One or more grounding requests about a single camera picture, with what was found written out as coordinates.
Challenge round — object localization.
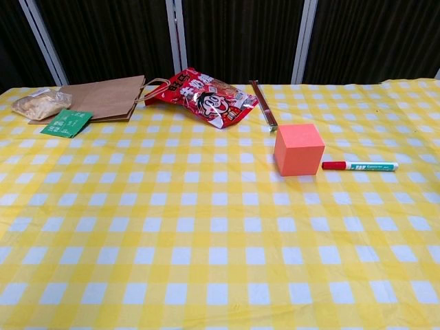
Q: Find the white partition post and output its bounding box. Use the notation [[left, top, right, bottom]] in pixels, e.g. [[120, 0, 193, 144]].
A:
[[290, 0, 318, 85], [165, 0, 189, 75], [19, 0, 69, 87]]

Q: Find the packaged chopsticks pair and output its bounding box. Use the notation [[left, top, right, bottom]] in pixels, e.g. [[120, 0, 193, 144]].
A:
[[248, 79, 278, 133]]

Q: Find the orange cube block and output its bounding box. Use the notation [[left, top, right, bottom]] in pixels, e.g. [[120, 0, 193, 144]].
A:
[[274, 123, 326, 177]]

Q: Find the red cartoon snack bag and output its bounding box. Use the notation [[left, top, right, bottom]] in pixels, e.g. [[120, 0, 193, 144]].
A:
[[144, 66, 260, 130]]

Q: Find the yellow white checkered tablecloth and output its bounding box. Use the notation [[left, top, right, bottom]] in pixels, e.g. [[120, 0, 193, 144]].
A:
[[0, 78, 440, 330]]

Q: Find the clear bag of pastries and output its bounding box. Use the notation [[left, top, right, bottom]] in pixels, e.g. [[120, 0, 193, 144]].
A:
[[10, 88, 73, 121]]

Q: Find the red-capped white marker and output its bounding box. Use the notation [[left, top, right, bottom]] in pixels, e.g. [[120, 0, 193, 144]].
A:
[[321, 160, 399, 173]]

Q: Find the green printed packet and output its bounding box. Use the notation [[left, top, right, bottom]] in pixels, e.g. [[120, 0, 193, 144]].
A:
[[39, 109, 94, 139]]

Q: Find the brown paper bag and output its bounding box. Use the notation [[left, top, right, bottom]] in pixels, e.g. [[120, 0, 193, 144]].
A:
[[27, 75, 172, 125]]

